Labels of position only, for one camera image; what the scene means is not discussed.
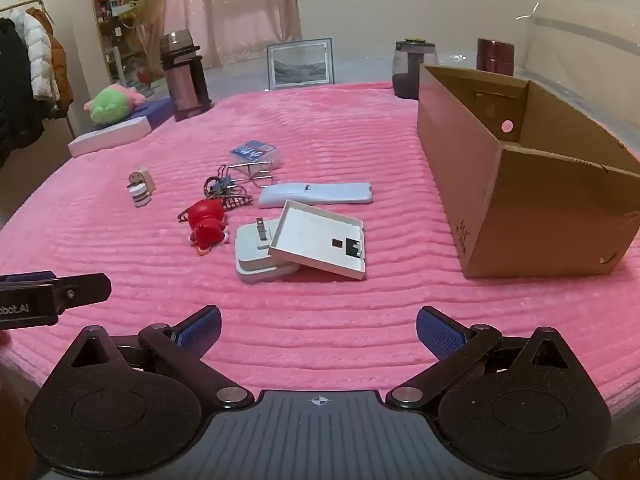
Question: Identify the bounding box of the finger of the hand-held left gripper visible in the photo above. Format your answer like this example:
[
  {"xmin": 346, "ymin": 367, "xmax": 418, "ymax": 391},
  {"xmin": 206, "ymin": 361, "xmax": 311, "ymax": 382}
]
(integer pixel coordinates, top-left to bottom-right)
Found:
[
  {"xmin": 53, "ymin": 273, "xmax": 112, "ymax": 314},
  {"xmin": 0, "ymin": 271, "xmax": 57, "ymax": 288}
]

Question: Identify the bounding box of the purple flat box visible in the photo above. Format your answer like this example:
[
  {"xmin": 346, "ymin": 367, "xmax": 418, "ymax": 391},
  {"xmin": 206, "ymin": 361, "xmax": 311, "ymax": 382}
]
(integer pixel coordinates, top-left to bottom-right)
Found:
[{"xmin": 90, "ymin": 97, "xmax": 173, "ymax": 133}]

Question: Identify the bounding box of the white puffer jacket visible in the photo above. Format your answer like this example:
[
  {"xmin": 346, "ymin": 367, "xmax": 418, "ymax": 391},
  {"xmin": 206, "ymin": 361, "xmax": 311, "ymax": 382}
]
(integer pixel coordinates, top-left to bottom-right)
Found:
[{"xmin": 15, "ymin": 10, "xmax": 61, "ymax": 103}]

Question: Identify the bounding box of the clear plastic sheet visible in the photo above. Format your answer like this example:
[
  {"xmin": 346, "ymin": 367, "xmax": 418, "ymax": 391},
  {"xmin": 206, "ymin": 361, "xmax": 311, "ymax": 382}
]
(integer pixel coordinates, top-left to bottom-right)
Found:
[{"xmin": 515, "ymin": 2, "xmax": 640, "ymax": 111}]

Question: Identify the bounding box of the beige plug adapter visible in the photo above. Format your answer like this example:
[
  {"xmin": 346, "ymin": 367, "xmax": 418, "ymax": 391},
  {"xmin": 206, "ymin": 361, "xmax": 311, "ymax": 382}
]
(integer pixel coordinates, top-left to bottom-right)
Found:
[{"xmin": 129, "ymin": 166, "xmax": 156, "ymax": 194}]

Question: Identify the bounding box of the green plush toy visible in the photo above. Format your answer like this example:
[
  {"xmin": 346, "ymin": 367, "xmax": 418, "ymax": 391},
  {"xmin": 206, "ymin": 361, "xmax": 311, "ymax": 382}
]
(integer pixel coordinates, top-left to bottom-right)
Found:
[{"xmin": 83, "ymin": 85, "xmax": 147, "ymax": 125}]

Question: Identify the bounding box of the silver picture frame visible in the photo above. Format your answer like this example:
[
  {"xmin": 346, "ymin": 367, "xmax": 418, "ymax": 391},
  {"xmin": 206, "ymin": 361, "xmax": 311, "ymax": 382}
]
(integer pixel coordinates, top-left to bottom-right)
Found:
[{"xmin": 266, "ymin": 37, "xmax": 335, "ymax": 92}]

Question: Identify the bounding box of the black coat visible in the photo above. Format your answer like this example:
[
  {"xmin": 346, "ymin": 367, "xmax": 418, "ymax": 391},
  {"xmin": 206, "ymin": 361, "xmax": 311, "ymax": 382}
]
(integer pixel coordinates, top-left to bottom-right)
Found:
[{"xmin": 0, "ymin": 16, "xmax": 46, "ymax": 168}]

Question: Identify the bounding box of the silver wire frame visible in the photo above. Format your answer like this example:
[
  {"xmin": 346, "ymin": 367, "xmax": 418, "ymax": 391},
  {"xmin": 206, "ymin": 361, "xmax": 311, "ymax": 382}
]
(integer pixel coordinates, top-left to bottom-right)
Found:
[{"xmin": 227, "ymin": 160, "xmax": 277, "ymax": 188}]

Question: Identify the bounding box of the pink curtain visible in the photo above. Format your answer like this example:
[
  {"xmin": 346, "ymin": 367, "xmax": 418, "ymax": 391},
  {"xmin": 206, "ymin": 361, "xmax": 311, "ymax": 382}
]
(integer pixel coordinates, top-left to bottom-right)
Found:
[{"xmin": 155, "ymin": 0, "xmax": 303, "ymax": 68}]

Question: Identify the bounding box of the white power adapter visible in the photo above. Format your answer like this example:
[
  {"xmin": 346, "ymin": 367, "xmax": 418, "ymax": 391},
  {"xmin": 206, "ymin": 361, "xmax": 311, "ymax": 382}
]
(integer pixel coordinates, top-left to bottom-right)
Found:
[{"xmin": 235, "ymin": 216, "xmax": 301, "ymax": 284}]

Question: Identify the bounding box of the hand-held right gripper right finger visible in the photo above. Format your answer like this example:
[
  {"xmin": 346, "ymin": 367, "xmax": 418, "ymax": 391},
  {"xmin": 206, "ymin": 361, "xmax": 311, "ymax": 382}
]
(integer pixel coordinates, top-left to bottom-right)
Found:
[{"xmin": 385, "ymin": 305, "xmax": 596, "ymax": 411}]

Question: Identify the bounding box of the dark glass jar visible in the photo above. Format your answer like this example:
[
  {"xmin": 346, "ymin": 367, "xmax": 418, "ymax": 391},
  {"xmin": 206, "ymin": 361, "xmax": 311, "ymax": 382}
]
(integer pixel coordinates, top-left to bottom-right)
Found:
[{"xmin": 392, "ymin": 37, "xmax": 441, "ymax": 100}]

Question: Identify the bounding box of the brown cardboard box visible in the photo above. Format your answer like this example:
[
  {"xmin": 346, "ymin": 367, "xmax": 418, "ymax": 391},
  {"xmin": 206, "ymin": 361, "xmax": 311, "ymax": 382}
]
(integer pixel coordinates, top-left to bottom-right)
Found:
[{"xmin": 416, "ymin": 64, "xmax": 640, "ymax": 280}]

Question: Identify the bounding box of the white square plastic tray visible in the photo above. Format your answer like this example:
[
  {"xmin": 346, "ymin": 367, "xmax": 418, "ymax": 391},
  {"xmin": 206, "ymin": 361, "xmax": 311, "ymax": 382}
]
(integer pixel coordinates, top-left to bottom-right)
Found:
[{"xmin": 268, "ymin": 199, "xmax": 368, "ymax": 281}]

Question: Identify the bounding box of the brown jacket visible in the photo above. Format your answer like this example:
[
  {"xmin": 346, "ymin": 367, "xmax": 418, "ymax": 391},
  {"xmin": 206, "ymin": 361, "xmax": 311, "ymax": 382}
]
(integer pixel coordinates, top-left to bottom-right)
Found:
[{"xmin": 26, "ymin": 6, "xmax": 75, "ymax": 111}]

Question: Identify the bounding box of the maroon metal canister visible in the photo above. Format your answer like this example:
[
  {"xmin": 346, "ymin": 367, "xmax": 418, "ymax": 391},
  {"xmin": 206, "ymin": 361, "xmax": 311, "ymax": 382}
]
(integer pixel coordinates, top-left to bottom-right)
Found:
[{"xmin": 476, "ymin": 37, "xmax": 516, "ymax": 77}]

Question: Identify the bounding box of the pink ribbed blanket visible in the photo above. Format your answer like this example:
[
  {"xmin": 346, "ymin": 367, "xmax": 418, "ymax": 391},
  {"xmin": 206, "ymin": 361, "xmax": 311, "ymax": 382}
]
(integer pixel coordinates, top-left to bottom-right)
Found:
[{"xmin": 0, "ymin": 80, "xmax": 640, "ymax": 411}]

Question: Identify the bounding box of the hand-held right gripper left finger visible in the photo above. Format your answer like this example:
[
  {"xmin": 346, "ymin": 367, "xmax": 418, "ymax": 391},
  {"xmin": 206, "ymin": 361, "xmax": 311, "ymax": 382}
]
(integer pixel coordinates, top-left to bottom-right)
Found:
[{"xmin": 50, "ymin": 305, "xmax": 256, "ymax": 411}]

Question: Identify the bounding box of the brown patterned hair claw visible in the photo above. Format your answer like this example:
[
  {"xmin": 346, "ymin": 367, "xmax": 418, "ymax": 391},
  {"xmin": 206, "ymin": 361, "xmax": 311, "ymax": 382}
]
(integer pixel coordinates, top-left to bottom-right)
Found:
[{"xmin": 177, "ymin": 165, "xmax": 253, "ymax": 222}]

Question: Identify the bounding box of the pink thermos with black frame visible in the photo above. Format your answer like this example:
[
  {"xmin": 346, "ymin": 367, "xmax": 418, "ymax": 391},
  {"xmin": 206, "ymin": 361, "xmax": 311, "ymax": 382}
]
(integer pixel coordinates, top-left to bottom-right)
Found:
[{"xmin": 159, "ymin": 30, "xmax": 212, "ymax": 122}]

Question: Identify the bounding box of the white remote control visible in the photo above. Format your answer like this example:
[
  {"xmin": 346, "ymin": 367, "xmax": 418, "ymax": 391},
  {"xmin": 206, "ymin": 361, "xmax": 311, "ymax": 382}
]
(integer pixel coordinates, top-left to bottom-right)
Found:
[{"xmin": 257, "ymin": 182, "xmax": 374, "ymax": 209}]

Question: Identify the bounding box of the red and white packet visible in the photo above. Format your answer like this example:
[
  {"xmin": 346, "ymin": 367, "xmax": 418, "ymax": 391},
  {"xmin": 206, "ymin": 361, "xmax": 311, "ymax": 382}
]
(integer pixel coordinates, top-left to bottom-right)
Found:
[{"xmin": 186, "ymin": 199, "xmax": 230, "ymax": 257}]

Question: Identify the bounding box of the clear box with blue label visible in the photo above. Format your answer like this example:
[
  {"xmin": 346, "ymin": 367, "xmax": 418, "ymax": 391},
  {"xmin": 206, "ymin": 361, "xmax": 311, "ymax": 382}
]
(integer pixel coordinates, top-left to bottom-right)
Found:
[{"xmin": 229, "ymin": 140, "xmax": 283, "ymax": 171}]

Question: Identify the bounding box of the white flat box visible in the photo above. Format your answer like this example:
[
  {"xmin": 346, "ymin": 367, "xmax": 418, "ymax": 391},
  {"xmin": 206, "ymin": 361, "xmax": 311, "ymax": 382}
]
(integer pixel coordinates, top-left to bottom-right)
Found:
[{"xmin": 67, "ymin": 116, "xmax": 152, "ymax": 158}]

